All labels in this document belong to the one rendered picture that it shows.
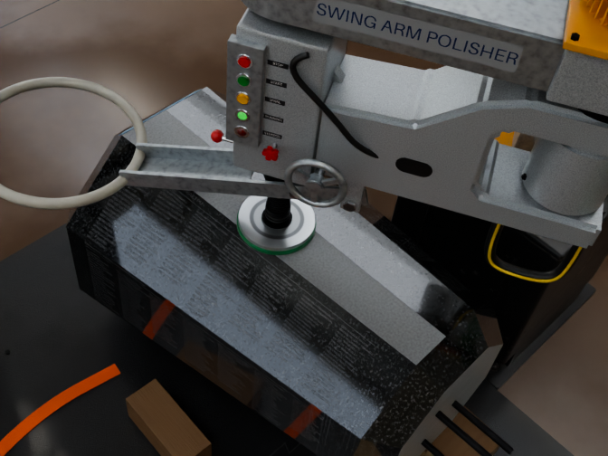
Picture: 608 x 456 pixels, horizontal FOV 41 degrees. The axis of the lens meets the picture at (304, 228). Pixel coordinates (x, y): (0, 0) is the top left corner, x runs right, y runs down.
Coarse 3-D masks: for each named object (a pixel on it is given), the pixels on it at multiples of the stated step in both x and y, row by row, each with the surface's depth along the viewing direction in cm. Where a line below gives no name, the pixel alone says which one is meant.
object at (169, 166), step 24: (144, 144) 228; (144, 168) 227; (168, 168) 225; (192, 168) 224; (216, 168) 222; (240, 168) 220; (216, 192) 215; (240, 192) 213; (264, 192) 210; (288, 192) 207; (336, 192) 202
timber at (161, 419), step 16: (160, 384) 270; (128, 400) 265; (144, 400) 266; (160, 400) 266; (144, 416) 262; (160, 416) 263; (176, 416) 263; (144, 432) 269; (160, 432) 259; (176, 432) 260; (192, 432) 260; (160, 448) 262; (176, 448) 256; (192, 448) 257; (208, 448) 259
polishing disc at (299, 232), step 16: (240, 208) 227; (256, 208) 227; (304, 208) 229; (240, 224) 223; (256, 224) 224; (304, 224) 225; (256, 240) 220; (272, 240) 221; (288, 240) 221; (304, 240) 222
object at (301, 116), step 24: (240, 24) 167; (264, 24) 167; (288, 24) 168; (288, 48) 167; (312, 48) 165; (336, 48) 173; (288, 72) 172; (312, 72) 170; (336, 72) 181; (264, 96) 179; (288, 96) 177; (264, 120) 184; (288, 120) 182; (312, 120) 180; (240, 144) 192; (264, 144) 190; (288, 144) 187; (312, 144) 185; (264, 168) 196; (312, 168) 192
